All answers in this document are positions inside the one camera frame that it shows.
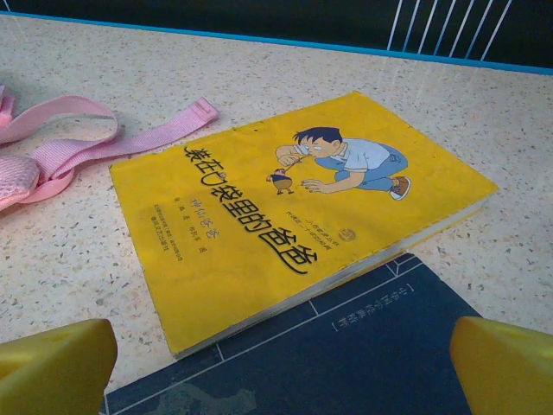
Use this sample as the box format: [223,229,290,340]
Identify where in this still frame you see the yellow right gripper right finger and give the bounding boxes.
[449,316,553,415]

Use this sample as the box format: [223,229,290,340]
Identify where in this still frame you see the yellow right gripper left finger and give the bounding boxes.
[0,318,118,415]

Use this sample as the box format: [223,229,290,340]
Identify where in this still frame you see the dark blue book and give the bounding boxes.
[105,252,484,415]

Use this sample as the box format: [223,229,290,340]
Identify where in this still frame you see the pink backpack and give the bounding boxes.
[0,84,220,213]

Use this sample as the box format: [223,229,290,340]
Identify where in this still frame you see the yellow cartoon cover book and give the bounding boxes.
[108,90,500,358]

